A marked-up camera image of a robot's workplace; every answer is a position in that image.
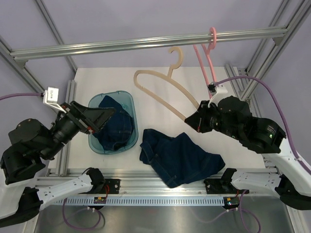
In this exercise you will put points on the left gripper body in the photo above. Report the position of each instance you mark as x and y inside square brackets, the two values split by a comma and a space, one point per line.
[70, 125]

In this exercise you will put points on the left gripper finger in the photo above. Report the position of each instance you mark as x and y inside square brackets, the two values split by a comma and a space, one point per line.
[83, 114]
[102, 116]

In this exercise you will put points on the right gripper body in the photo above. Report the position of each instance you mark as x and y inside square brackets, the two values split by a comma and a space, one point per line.
[210, 118]

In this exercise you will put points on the dark denim skirt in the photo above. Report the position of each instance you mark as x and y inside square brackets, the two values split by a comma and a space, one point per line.
[118, 130]

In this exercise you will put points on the beige wooden hanger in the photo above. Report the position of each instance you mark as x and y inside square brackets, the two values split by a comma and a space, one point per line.
[167, 81]

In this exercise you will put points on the pink plastic hanger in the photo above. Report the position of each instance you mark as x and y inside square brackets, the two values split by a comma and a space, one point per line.
[207, 51]

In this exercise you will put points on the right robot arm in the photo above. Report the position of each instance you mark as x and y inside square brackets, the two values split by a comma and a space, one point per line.
[263, 136]

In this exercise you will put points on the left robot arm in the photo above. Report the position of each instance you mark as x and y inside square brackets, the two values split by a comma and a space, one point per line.
[31, 144]

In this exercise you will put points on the teal plastic basin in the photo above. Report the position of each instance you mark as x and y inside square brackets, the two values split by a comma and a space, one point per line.
[126, 100]

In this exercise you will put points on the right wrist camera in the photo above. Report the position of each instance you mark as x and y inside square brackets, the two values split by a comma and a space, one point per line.
[218, 92]

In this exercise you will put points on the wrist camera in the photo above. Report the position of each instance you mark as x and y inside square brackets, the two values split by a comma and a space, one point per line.
[50, 98]
[218, 92]

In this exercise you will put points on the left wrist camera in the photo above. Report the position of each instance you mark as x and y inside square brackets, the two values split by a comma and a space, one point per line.
[50, 98]

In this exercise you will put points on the left aluminium frame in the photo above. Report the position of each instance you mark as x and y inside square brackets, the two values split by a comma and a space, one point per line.
[28, 24]

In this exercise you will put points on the aluminium frame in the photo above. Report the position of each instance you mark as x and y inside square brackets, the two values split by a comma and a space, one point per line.
[266, 55]
[28, 24]

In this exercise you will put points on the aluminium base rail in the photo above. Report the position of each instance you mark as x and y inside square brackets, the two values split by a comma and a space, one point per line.
[228, 181]

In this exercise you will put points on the slotted cable duct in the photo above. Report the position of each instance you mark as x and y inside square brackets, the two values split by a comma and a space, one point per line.
[142, 201]

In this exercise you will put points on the aluminium hanging rail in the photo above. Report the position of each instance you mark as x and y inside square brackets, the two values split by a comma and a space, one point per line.
[145, 43]

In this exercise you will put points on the right aluminium frame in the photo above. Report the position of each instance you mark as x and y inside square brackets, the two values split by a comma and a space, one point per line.
[266, 55]

